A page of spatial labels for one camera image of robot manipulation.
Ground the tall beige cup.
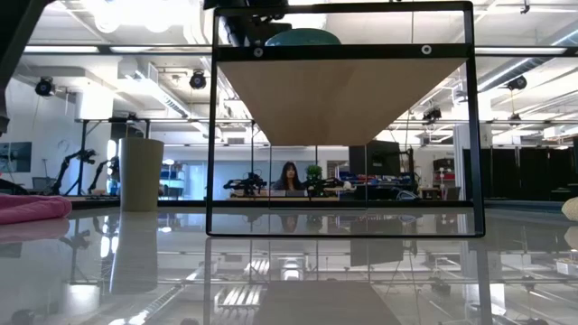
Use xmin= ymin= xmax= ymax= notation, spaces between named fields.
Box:
xmin=118 ymin=137 xmax=165 ymax=213

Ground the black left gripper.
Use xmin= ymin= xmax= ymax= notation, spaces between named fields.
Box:
xmin=202 ymin=0 xmax=294 ymax=46

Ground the dark wall picture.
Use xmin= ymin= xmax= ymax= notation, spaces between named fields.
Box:
xmin=0 ymin=142 xmax=33 ymax=173

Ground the pink cloth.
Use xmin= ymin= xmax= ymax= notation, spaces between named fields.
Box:
xmin=0 ymin=193 xmax=73 ymax=226

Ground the shelf with blue bins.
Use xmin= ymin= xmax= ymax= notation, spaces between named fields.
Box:
xmin=158 ymin=162 xmax=186 ymax=200

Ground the teal bowl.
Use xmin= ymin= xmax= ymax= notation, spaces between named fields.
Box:
xmin=265 ymin=27 xmax=342 ymax=46

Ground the cream rounded object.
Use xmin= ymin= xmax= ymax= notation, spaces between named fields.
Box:
xmin=561 ymin=197 xmax=578 ymax=222

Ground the black frame wooden shelf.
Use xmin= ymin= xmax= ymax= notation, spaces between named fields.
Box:
xmin=206 ymin=1 xmax=487 ymax=239

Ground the black partition curtain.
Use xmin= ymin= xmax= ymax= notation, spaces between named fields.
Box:
xmin=462 ymin=147 xmax=578 ymax=202

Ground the person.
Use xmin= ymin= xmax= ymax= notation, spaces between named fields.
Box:
xmin=272 ymin=161 xmax=306 ymax=191

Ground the black monitor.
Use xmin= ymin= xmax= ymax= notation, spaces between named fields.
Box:
xmin=348 ymin=140 xmax=402 ymax=189

